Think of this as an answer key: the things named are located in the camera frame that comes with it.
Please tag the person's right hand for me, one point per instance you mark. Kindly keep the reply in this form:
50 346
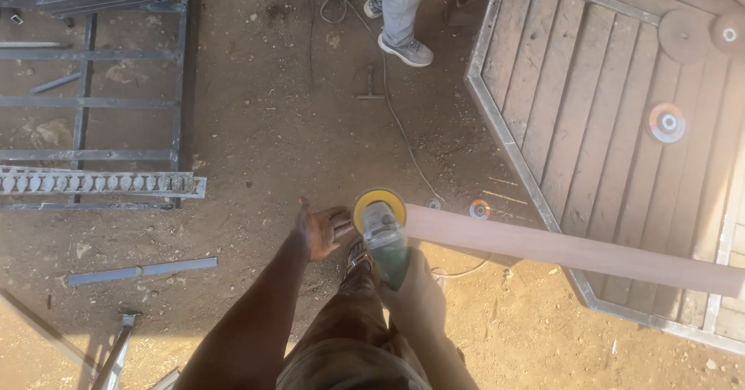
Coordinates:
416 302

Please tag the person's left hand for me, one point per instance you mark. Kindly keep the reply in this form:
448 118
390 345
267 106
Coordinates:
317 233

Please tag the person's right fingers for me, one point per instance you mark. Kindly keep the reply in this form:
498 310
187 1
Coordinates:
389 292

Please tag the green angle grinder yellow disc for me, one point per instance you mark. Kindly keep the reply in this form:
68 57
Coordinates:
381 230

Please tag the person's brown sandal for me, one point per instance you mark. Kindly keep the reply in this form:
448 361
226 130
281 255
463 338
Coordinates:
356 259

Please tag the person's brown trousers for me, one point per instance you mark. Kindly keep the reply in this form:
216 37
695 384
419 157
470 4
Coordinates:
349 343

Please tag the small grey disc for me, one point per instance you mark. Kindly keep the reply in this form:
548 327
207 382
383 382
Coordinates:
433 204

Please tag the orange rimmed cutting disc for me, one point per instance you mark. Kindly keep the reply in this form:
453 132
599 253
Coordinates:
479 208

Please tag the long reddish wooden plank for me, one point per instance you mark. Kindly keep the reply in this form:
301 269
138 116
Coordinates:
570 250

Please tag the small metal t-piece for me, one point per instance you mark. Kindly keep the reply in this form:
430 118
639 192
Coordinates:
371 87

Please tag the flat grey metal bar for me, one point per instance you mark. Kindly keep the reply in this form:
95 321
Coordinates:
142 270

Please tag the metal stand leg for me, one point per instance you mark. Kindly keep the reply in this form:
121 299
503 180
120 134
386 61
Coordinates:
116 349

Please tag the ornamental metal strip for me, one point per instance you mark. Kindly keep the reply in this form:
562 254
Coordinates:
99 183

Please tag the grey flap disc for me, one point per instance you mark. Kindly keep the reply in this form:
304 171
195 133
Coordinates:
667 123

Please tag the long thin metal bar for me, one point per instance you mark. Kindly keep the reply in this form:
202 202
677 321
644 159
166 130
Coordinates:
46 332

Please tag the plain brown grinding disc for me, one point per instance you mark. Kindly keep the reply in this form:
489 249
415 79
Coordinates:
684 36

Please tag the short grey metal bar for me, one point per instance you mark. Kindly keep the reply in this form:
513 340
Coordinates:
55 82

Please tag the brown disc white hub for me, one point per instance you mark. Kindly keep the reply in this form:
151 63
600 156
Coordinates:
729 34

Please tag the wooden slat table metal frame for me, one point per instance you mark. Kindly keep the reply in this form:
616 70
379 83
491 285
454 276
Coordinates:
593 116

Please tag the large metal gate frame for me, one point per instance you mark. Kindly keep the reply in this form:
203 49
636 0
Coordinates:
87 102

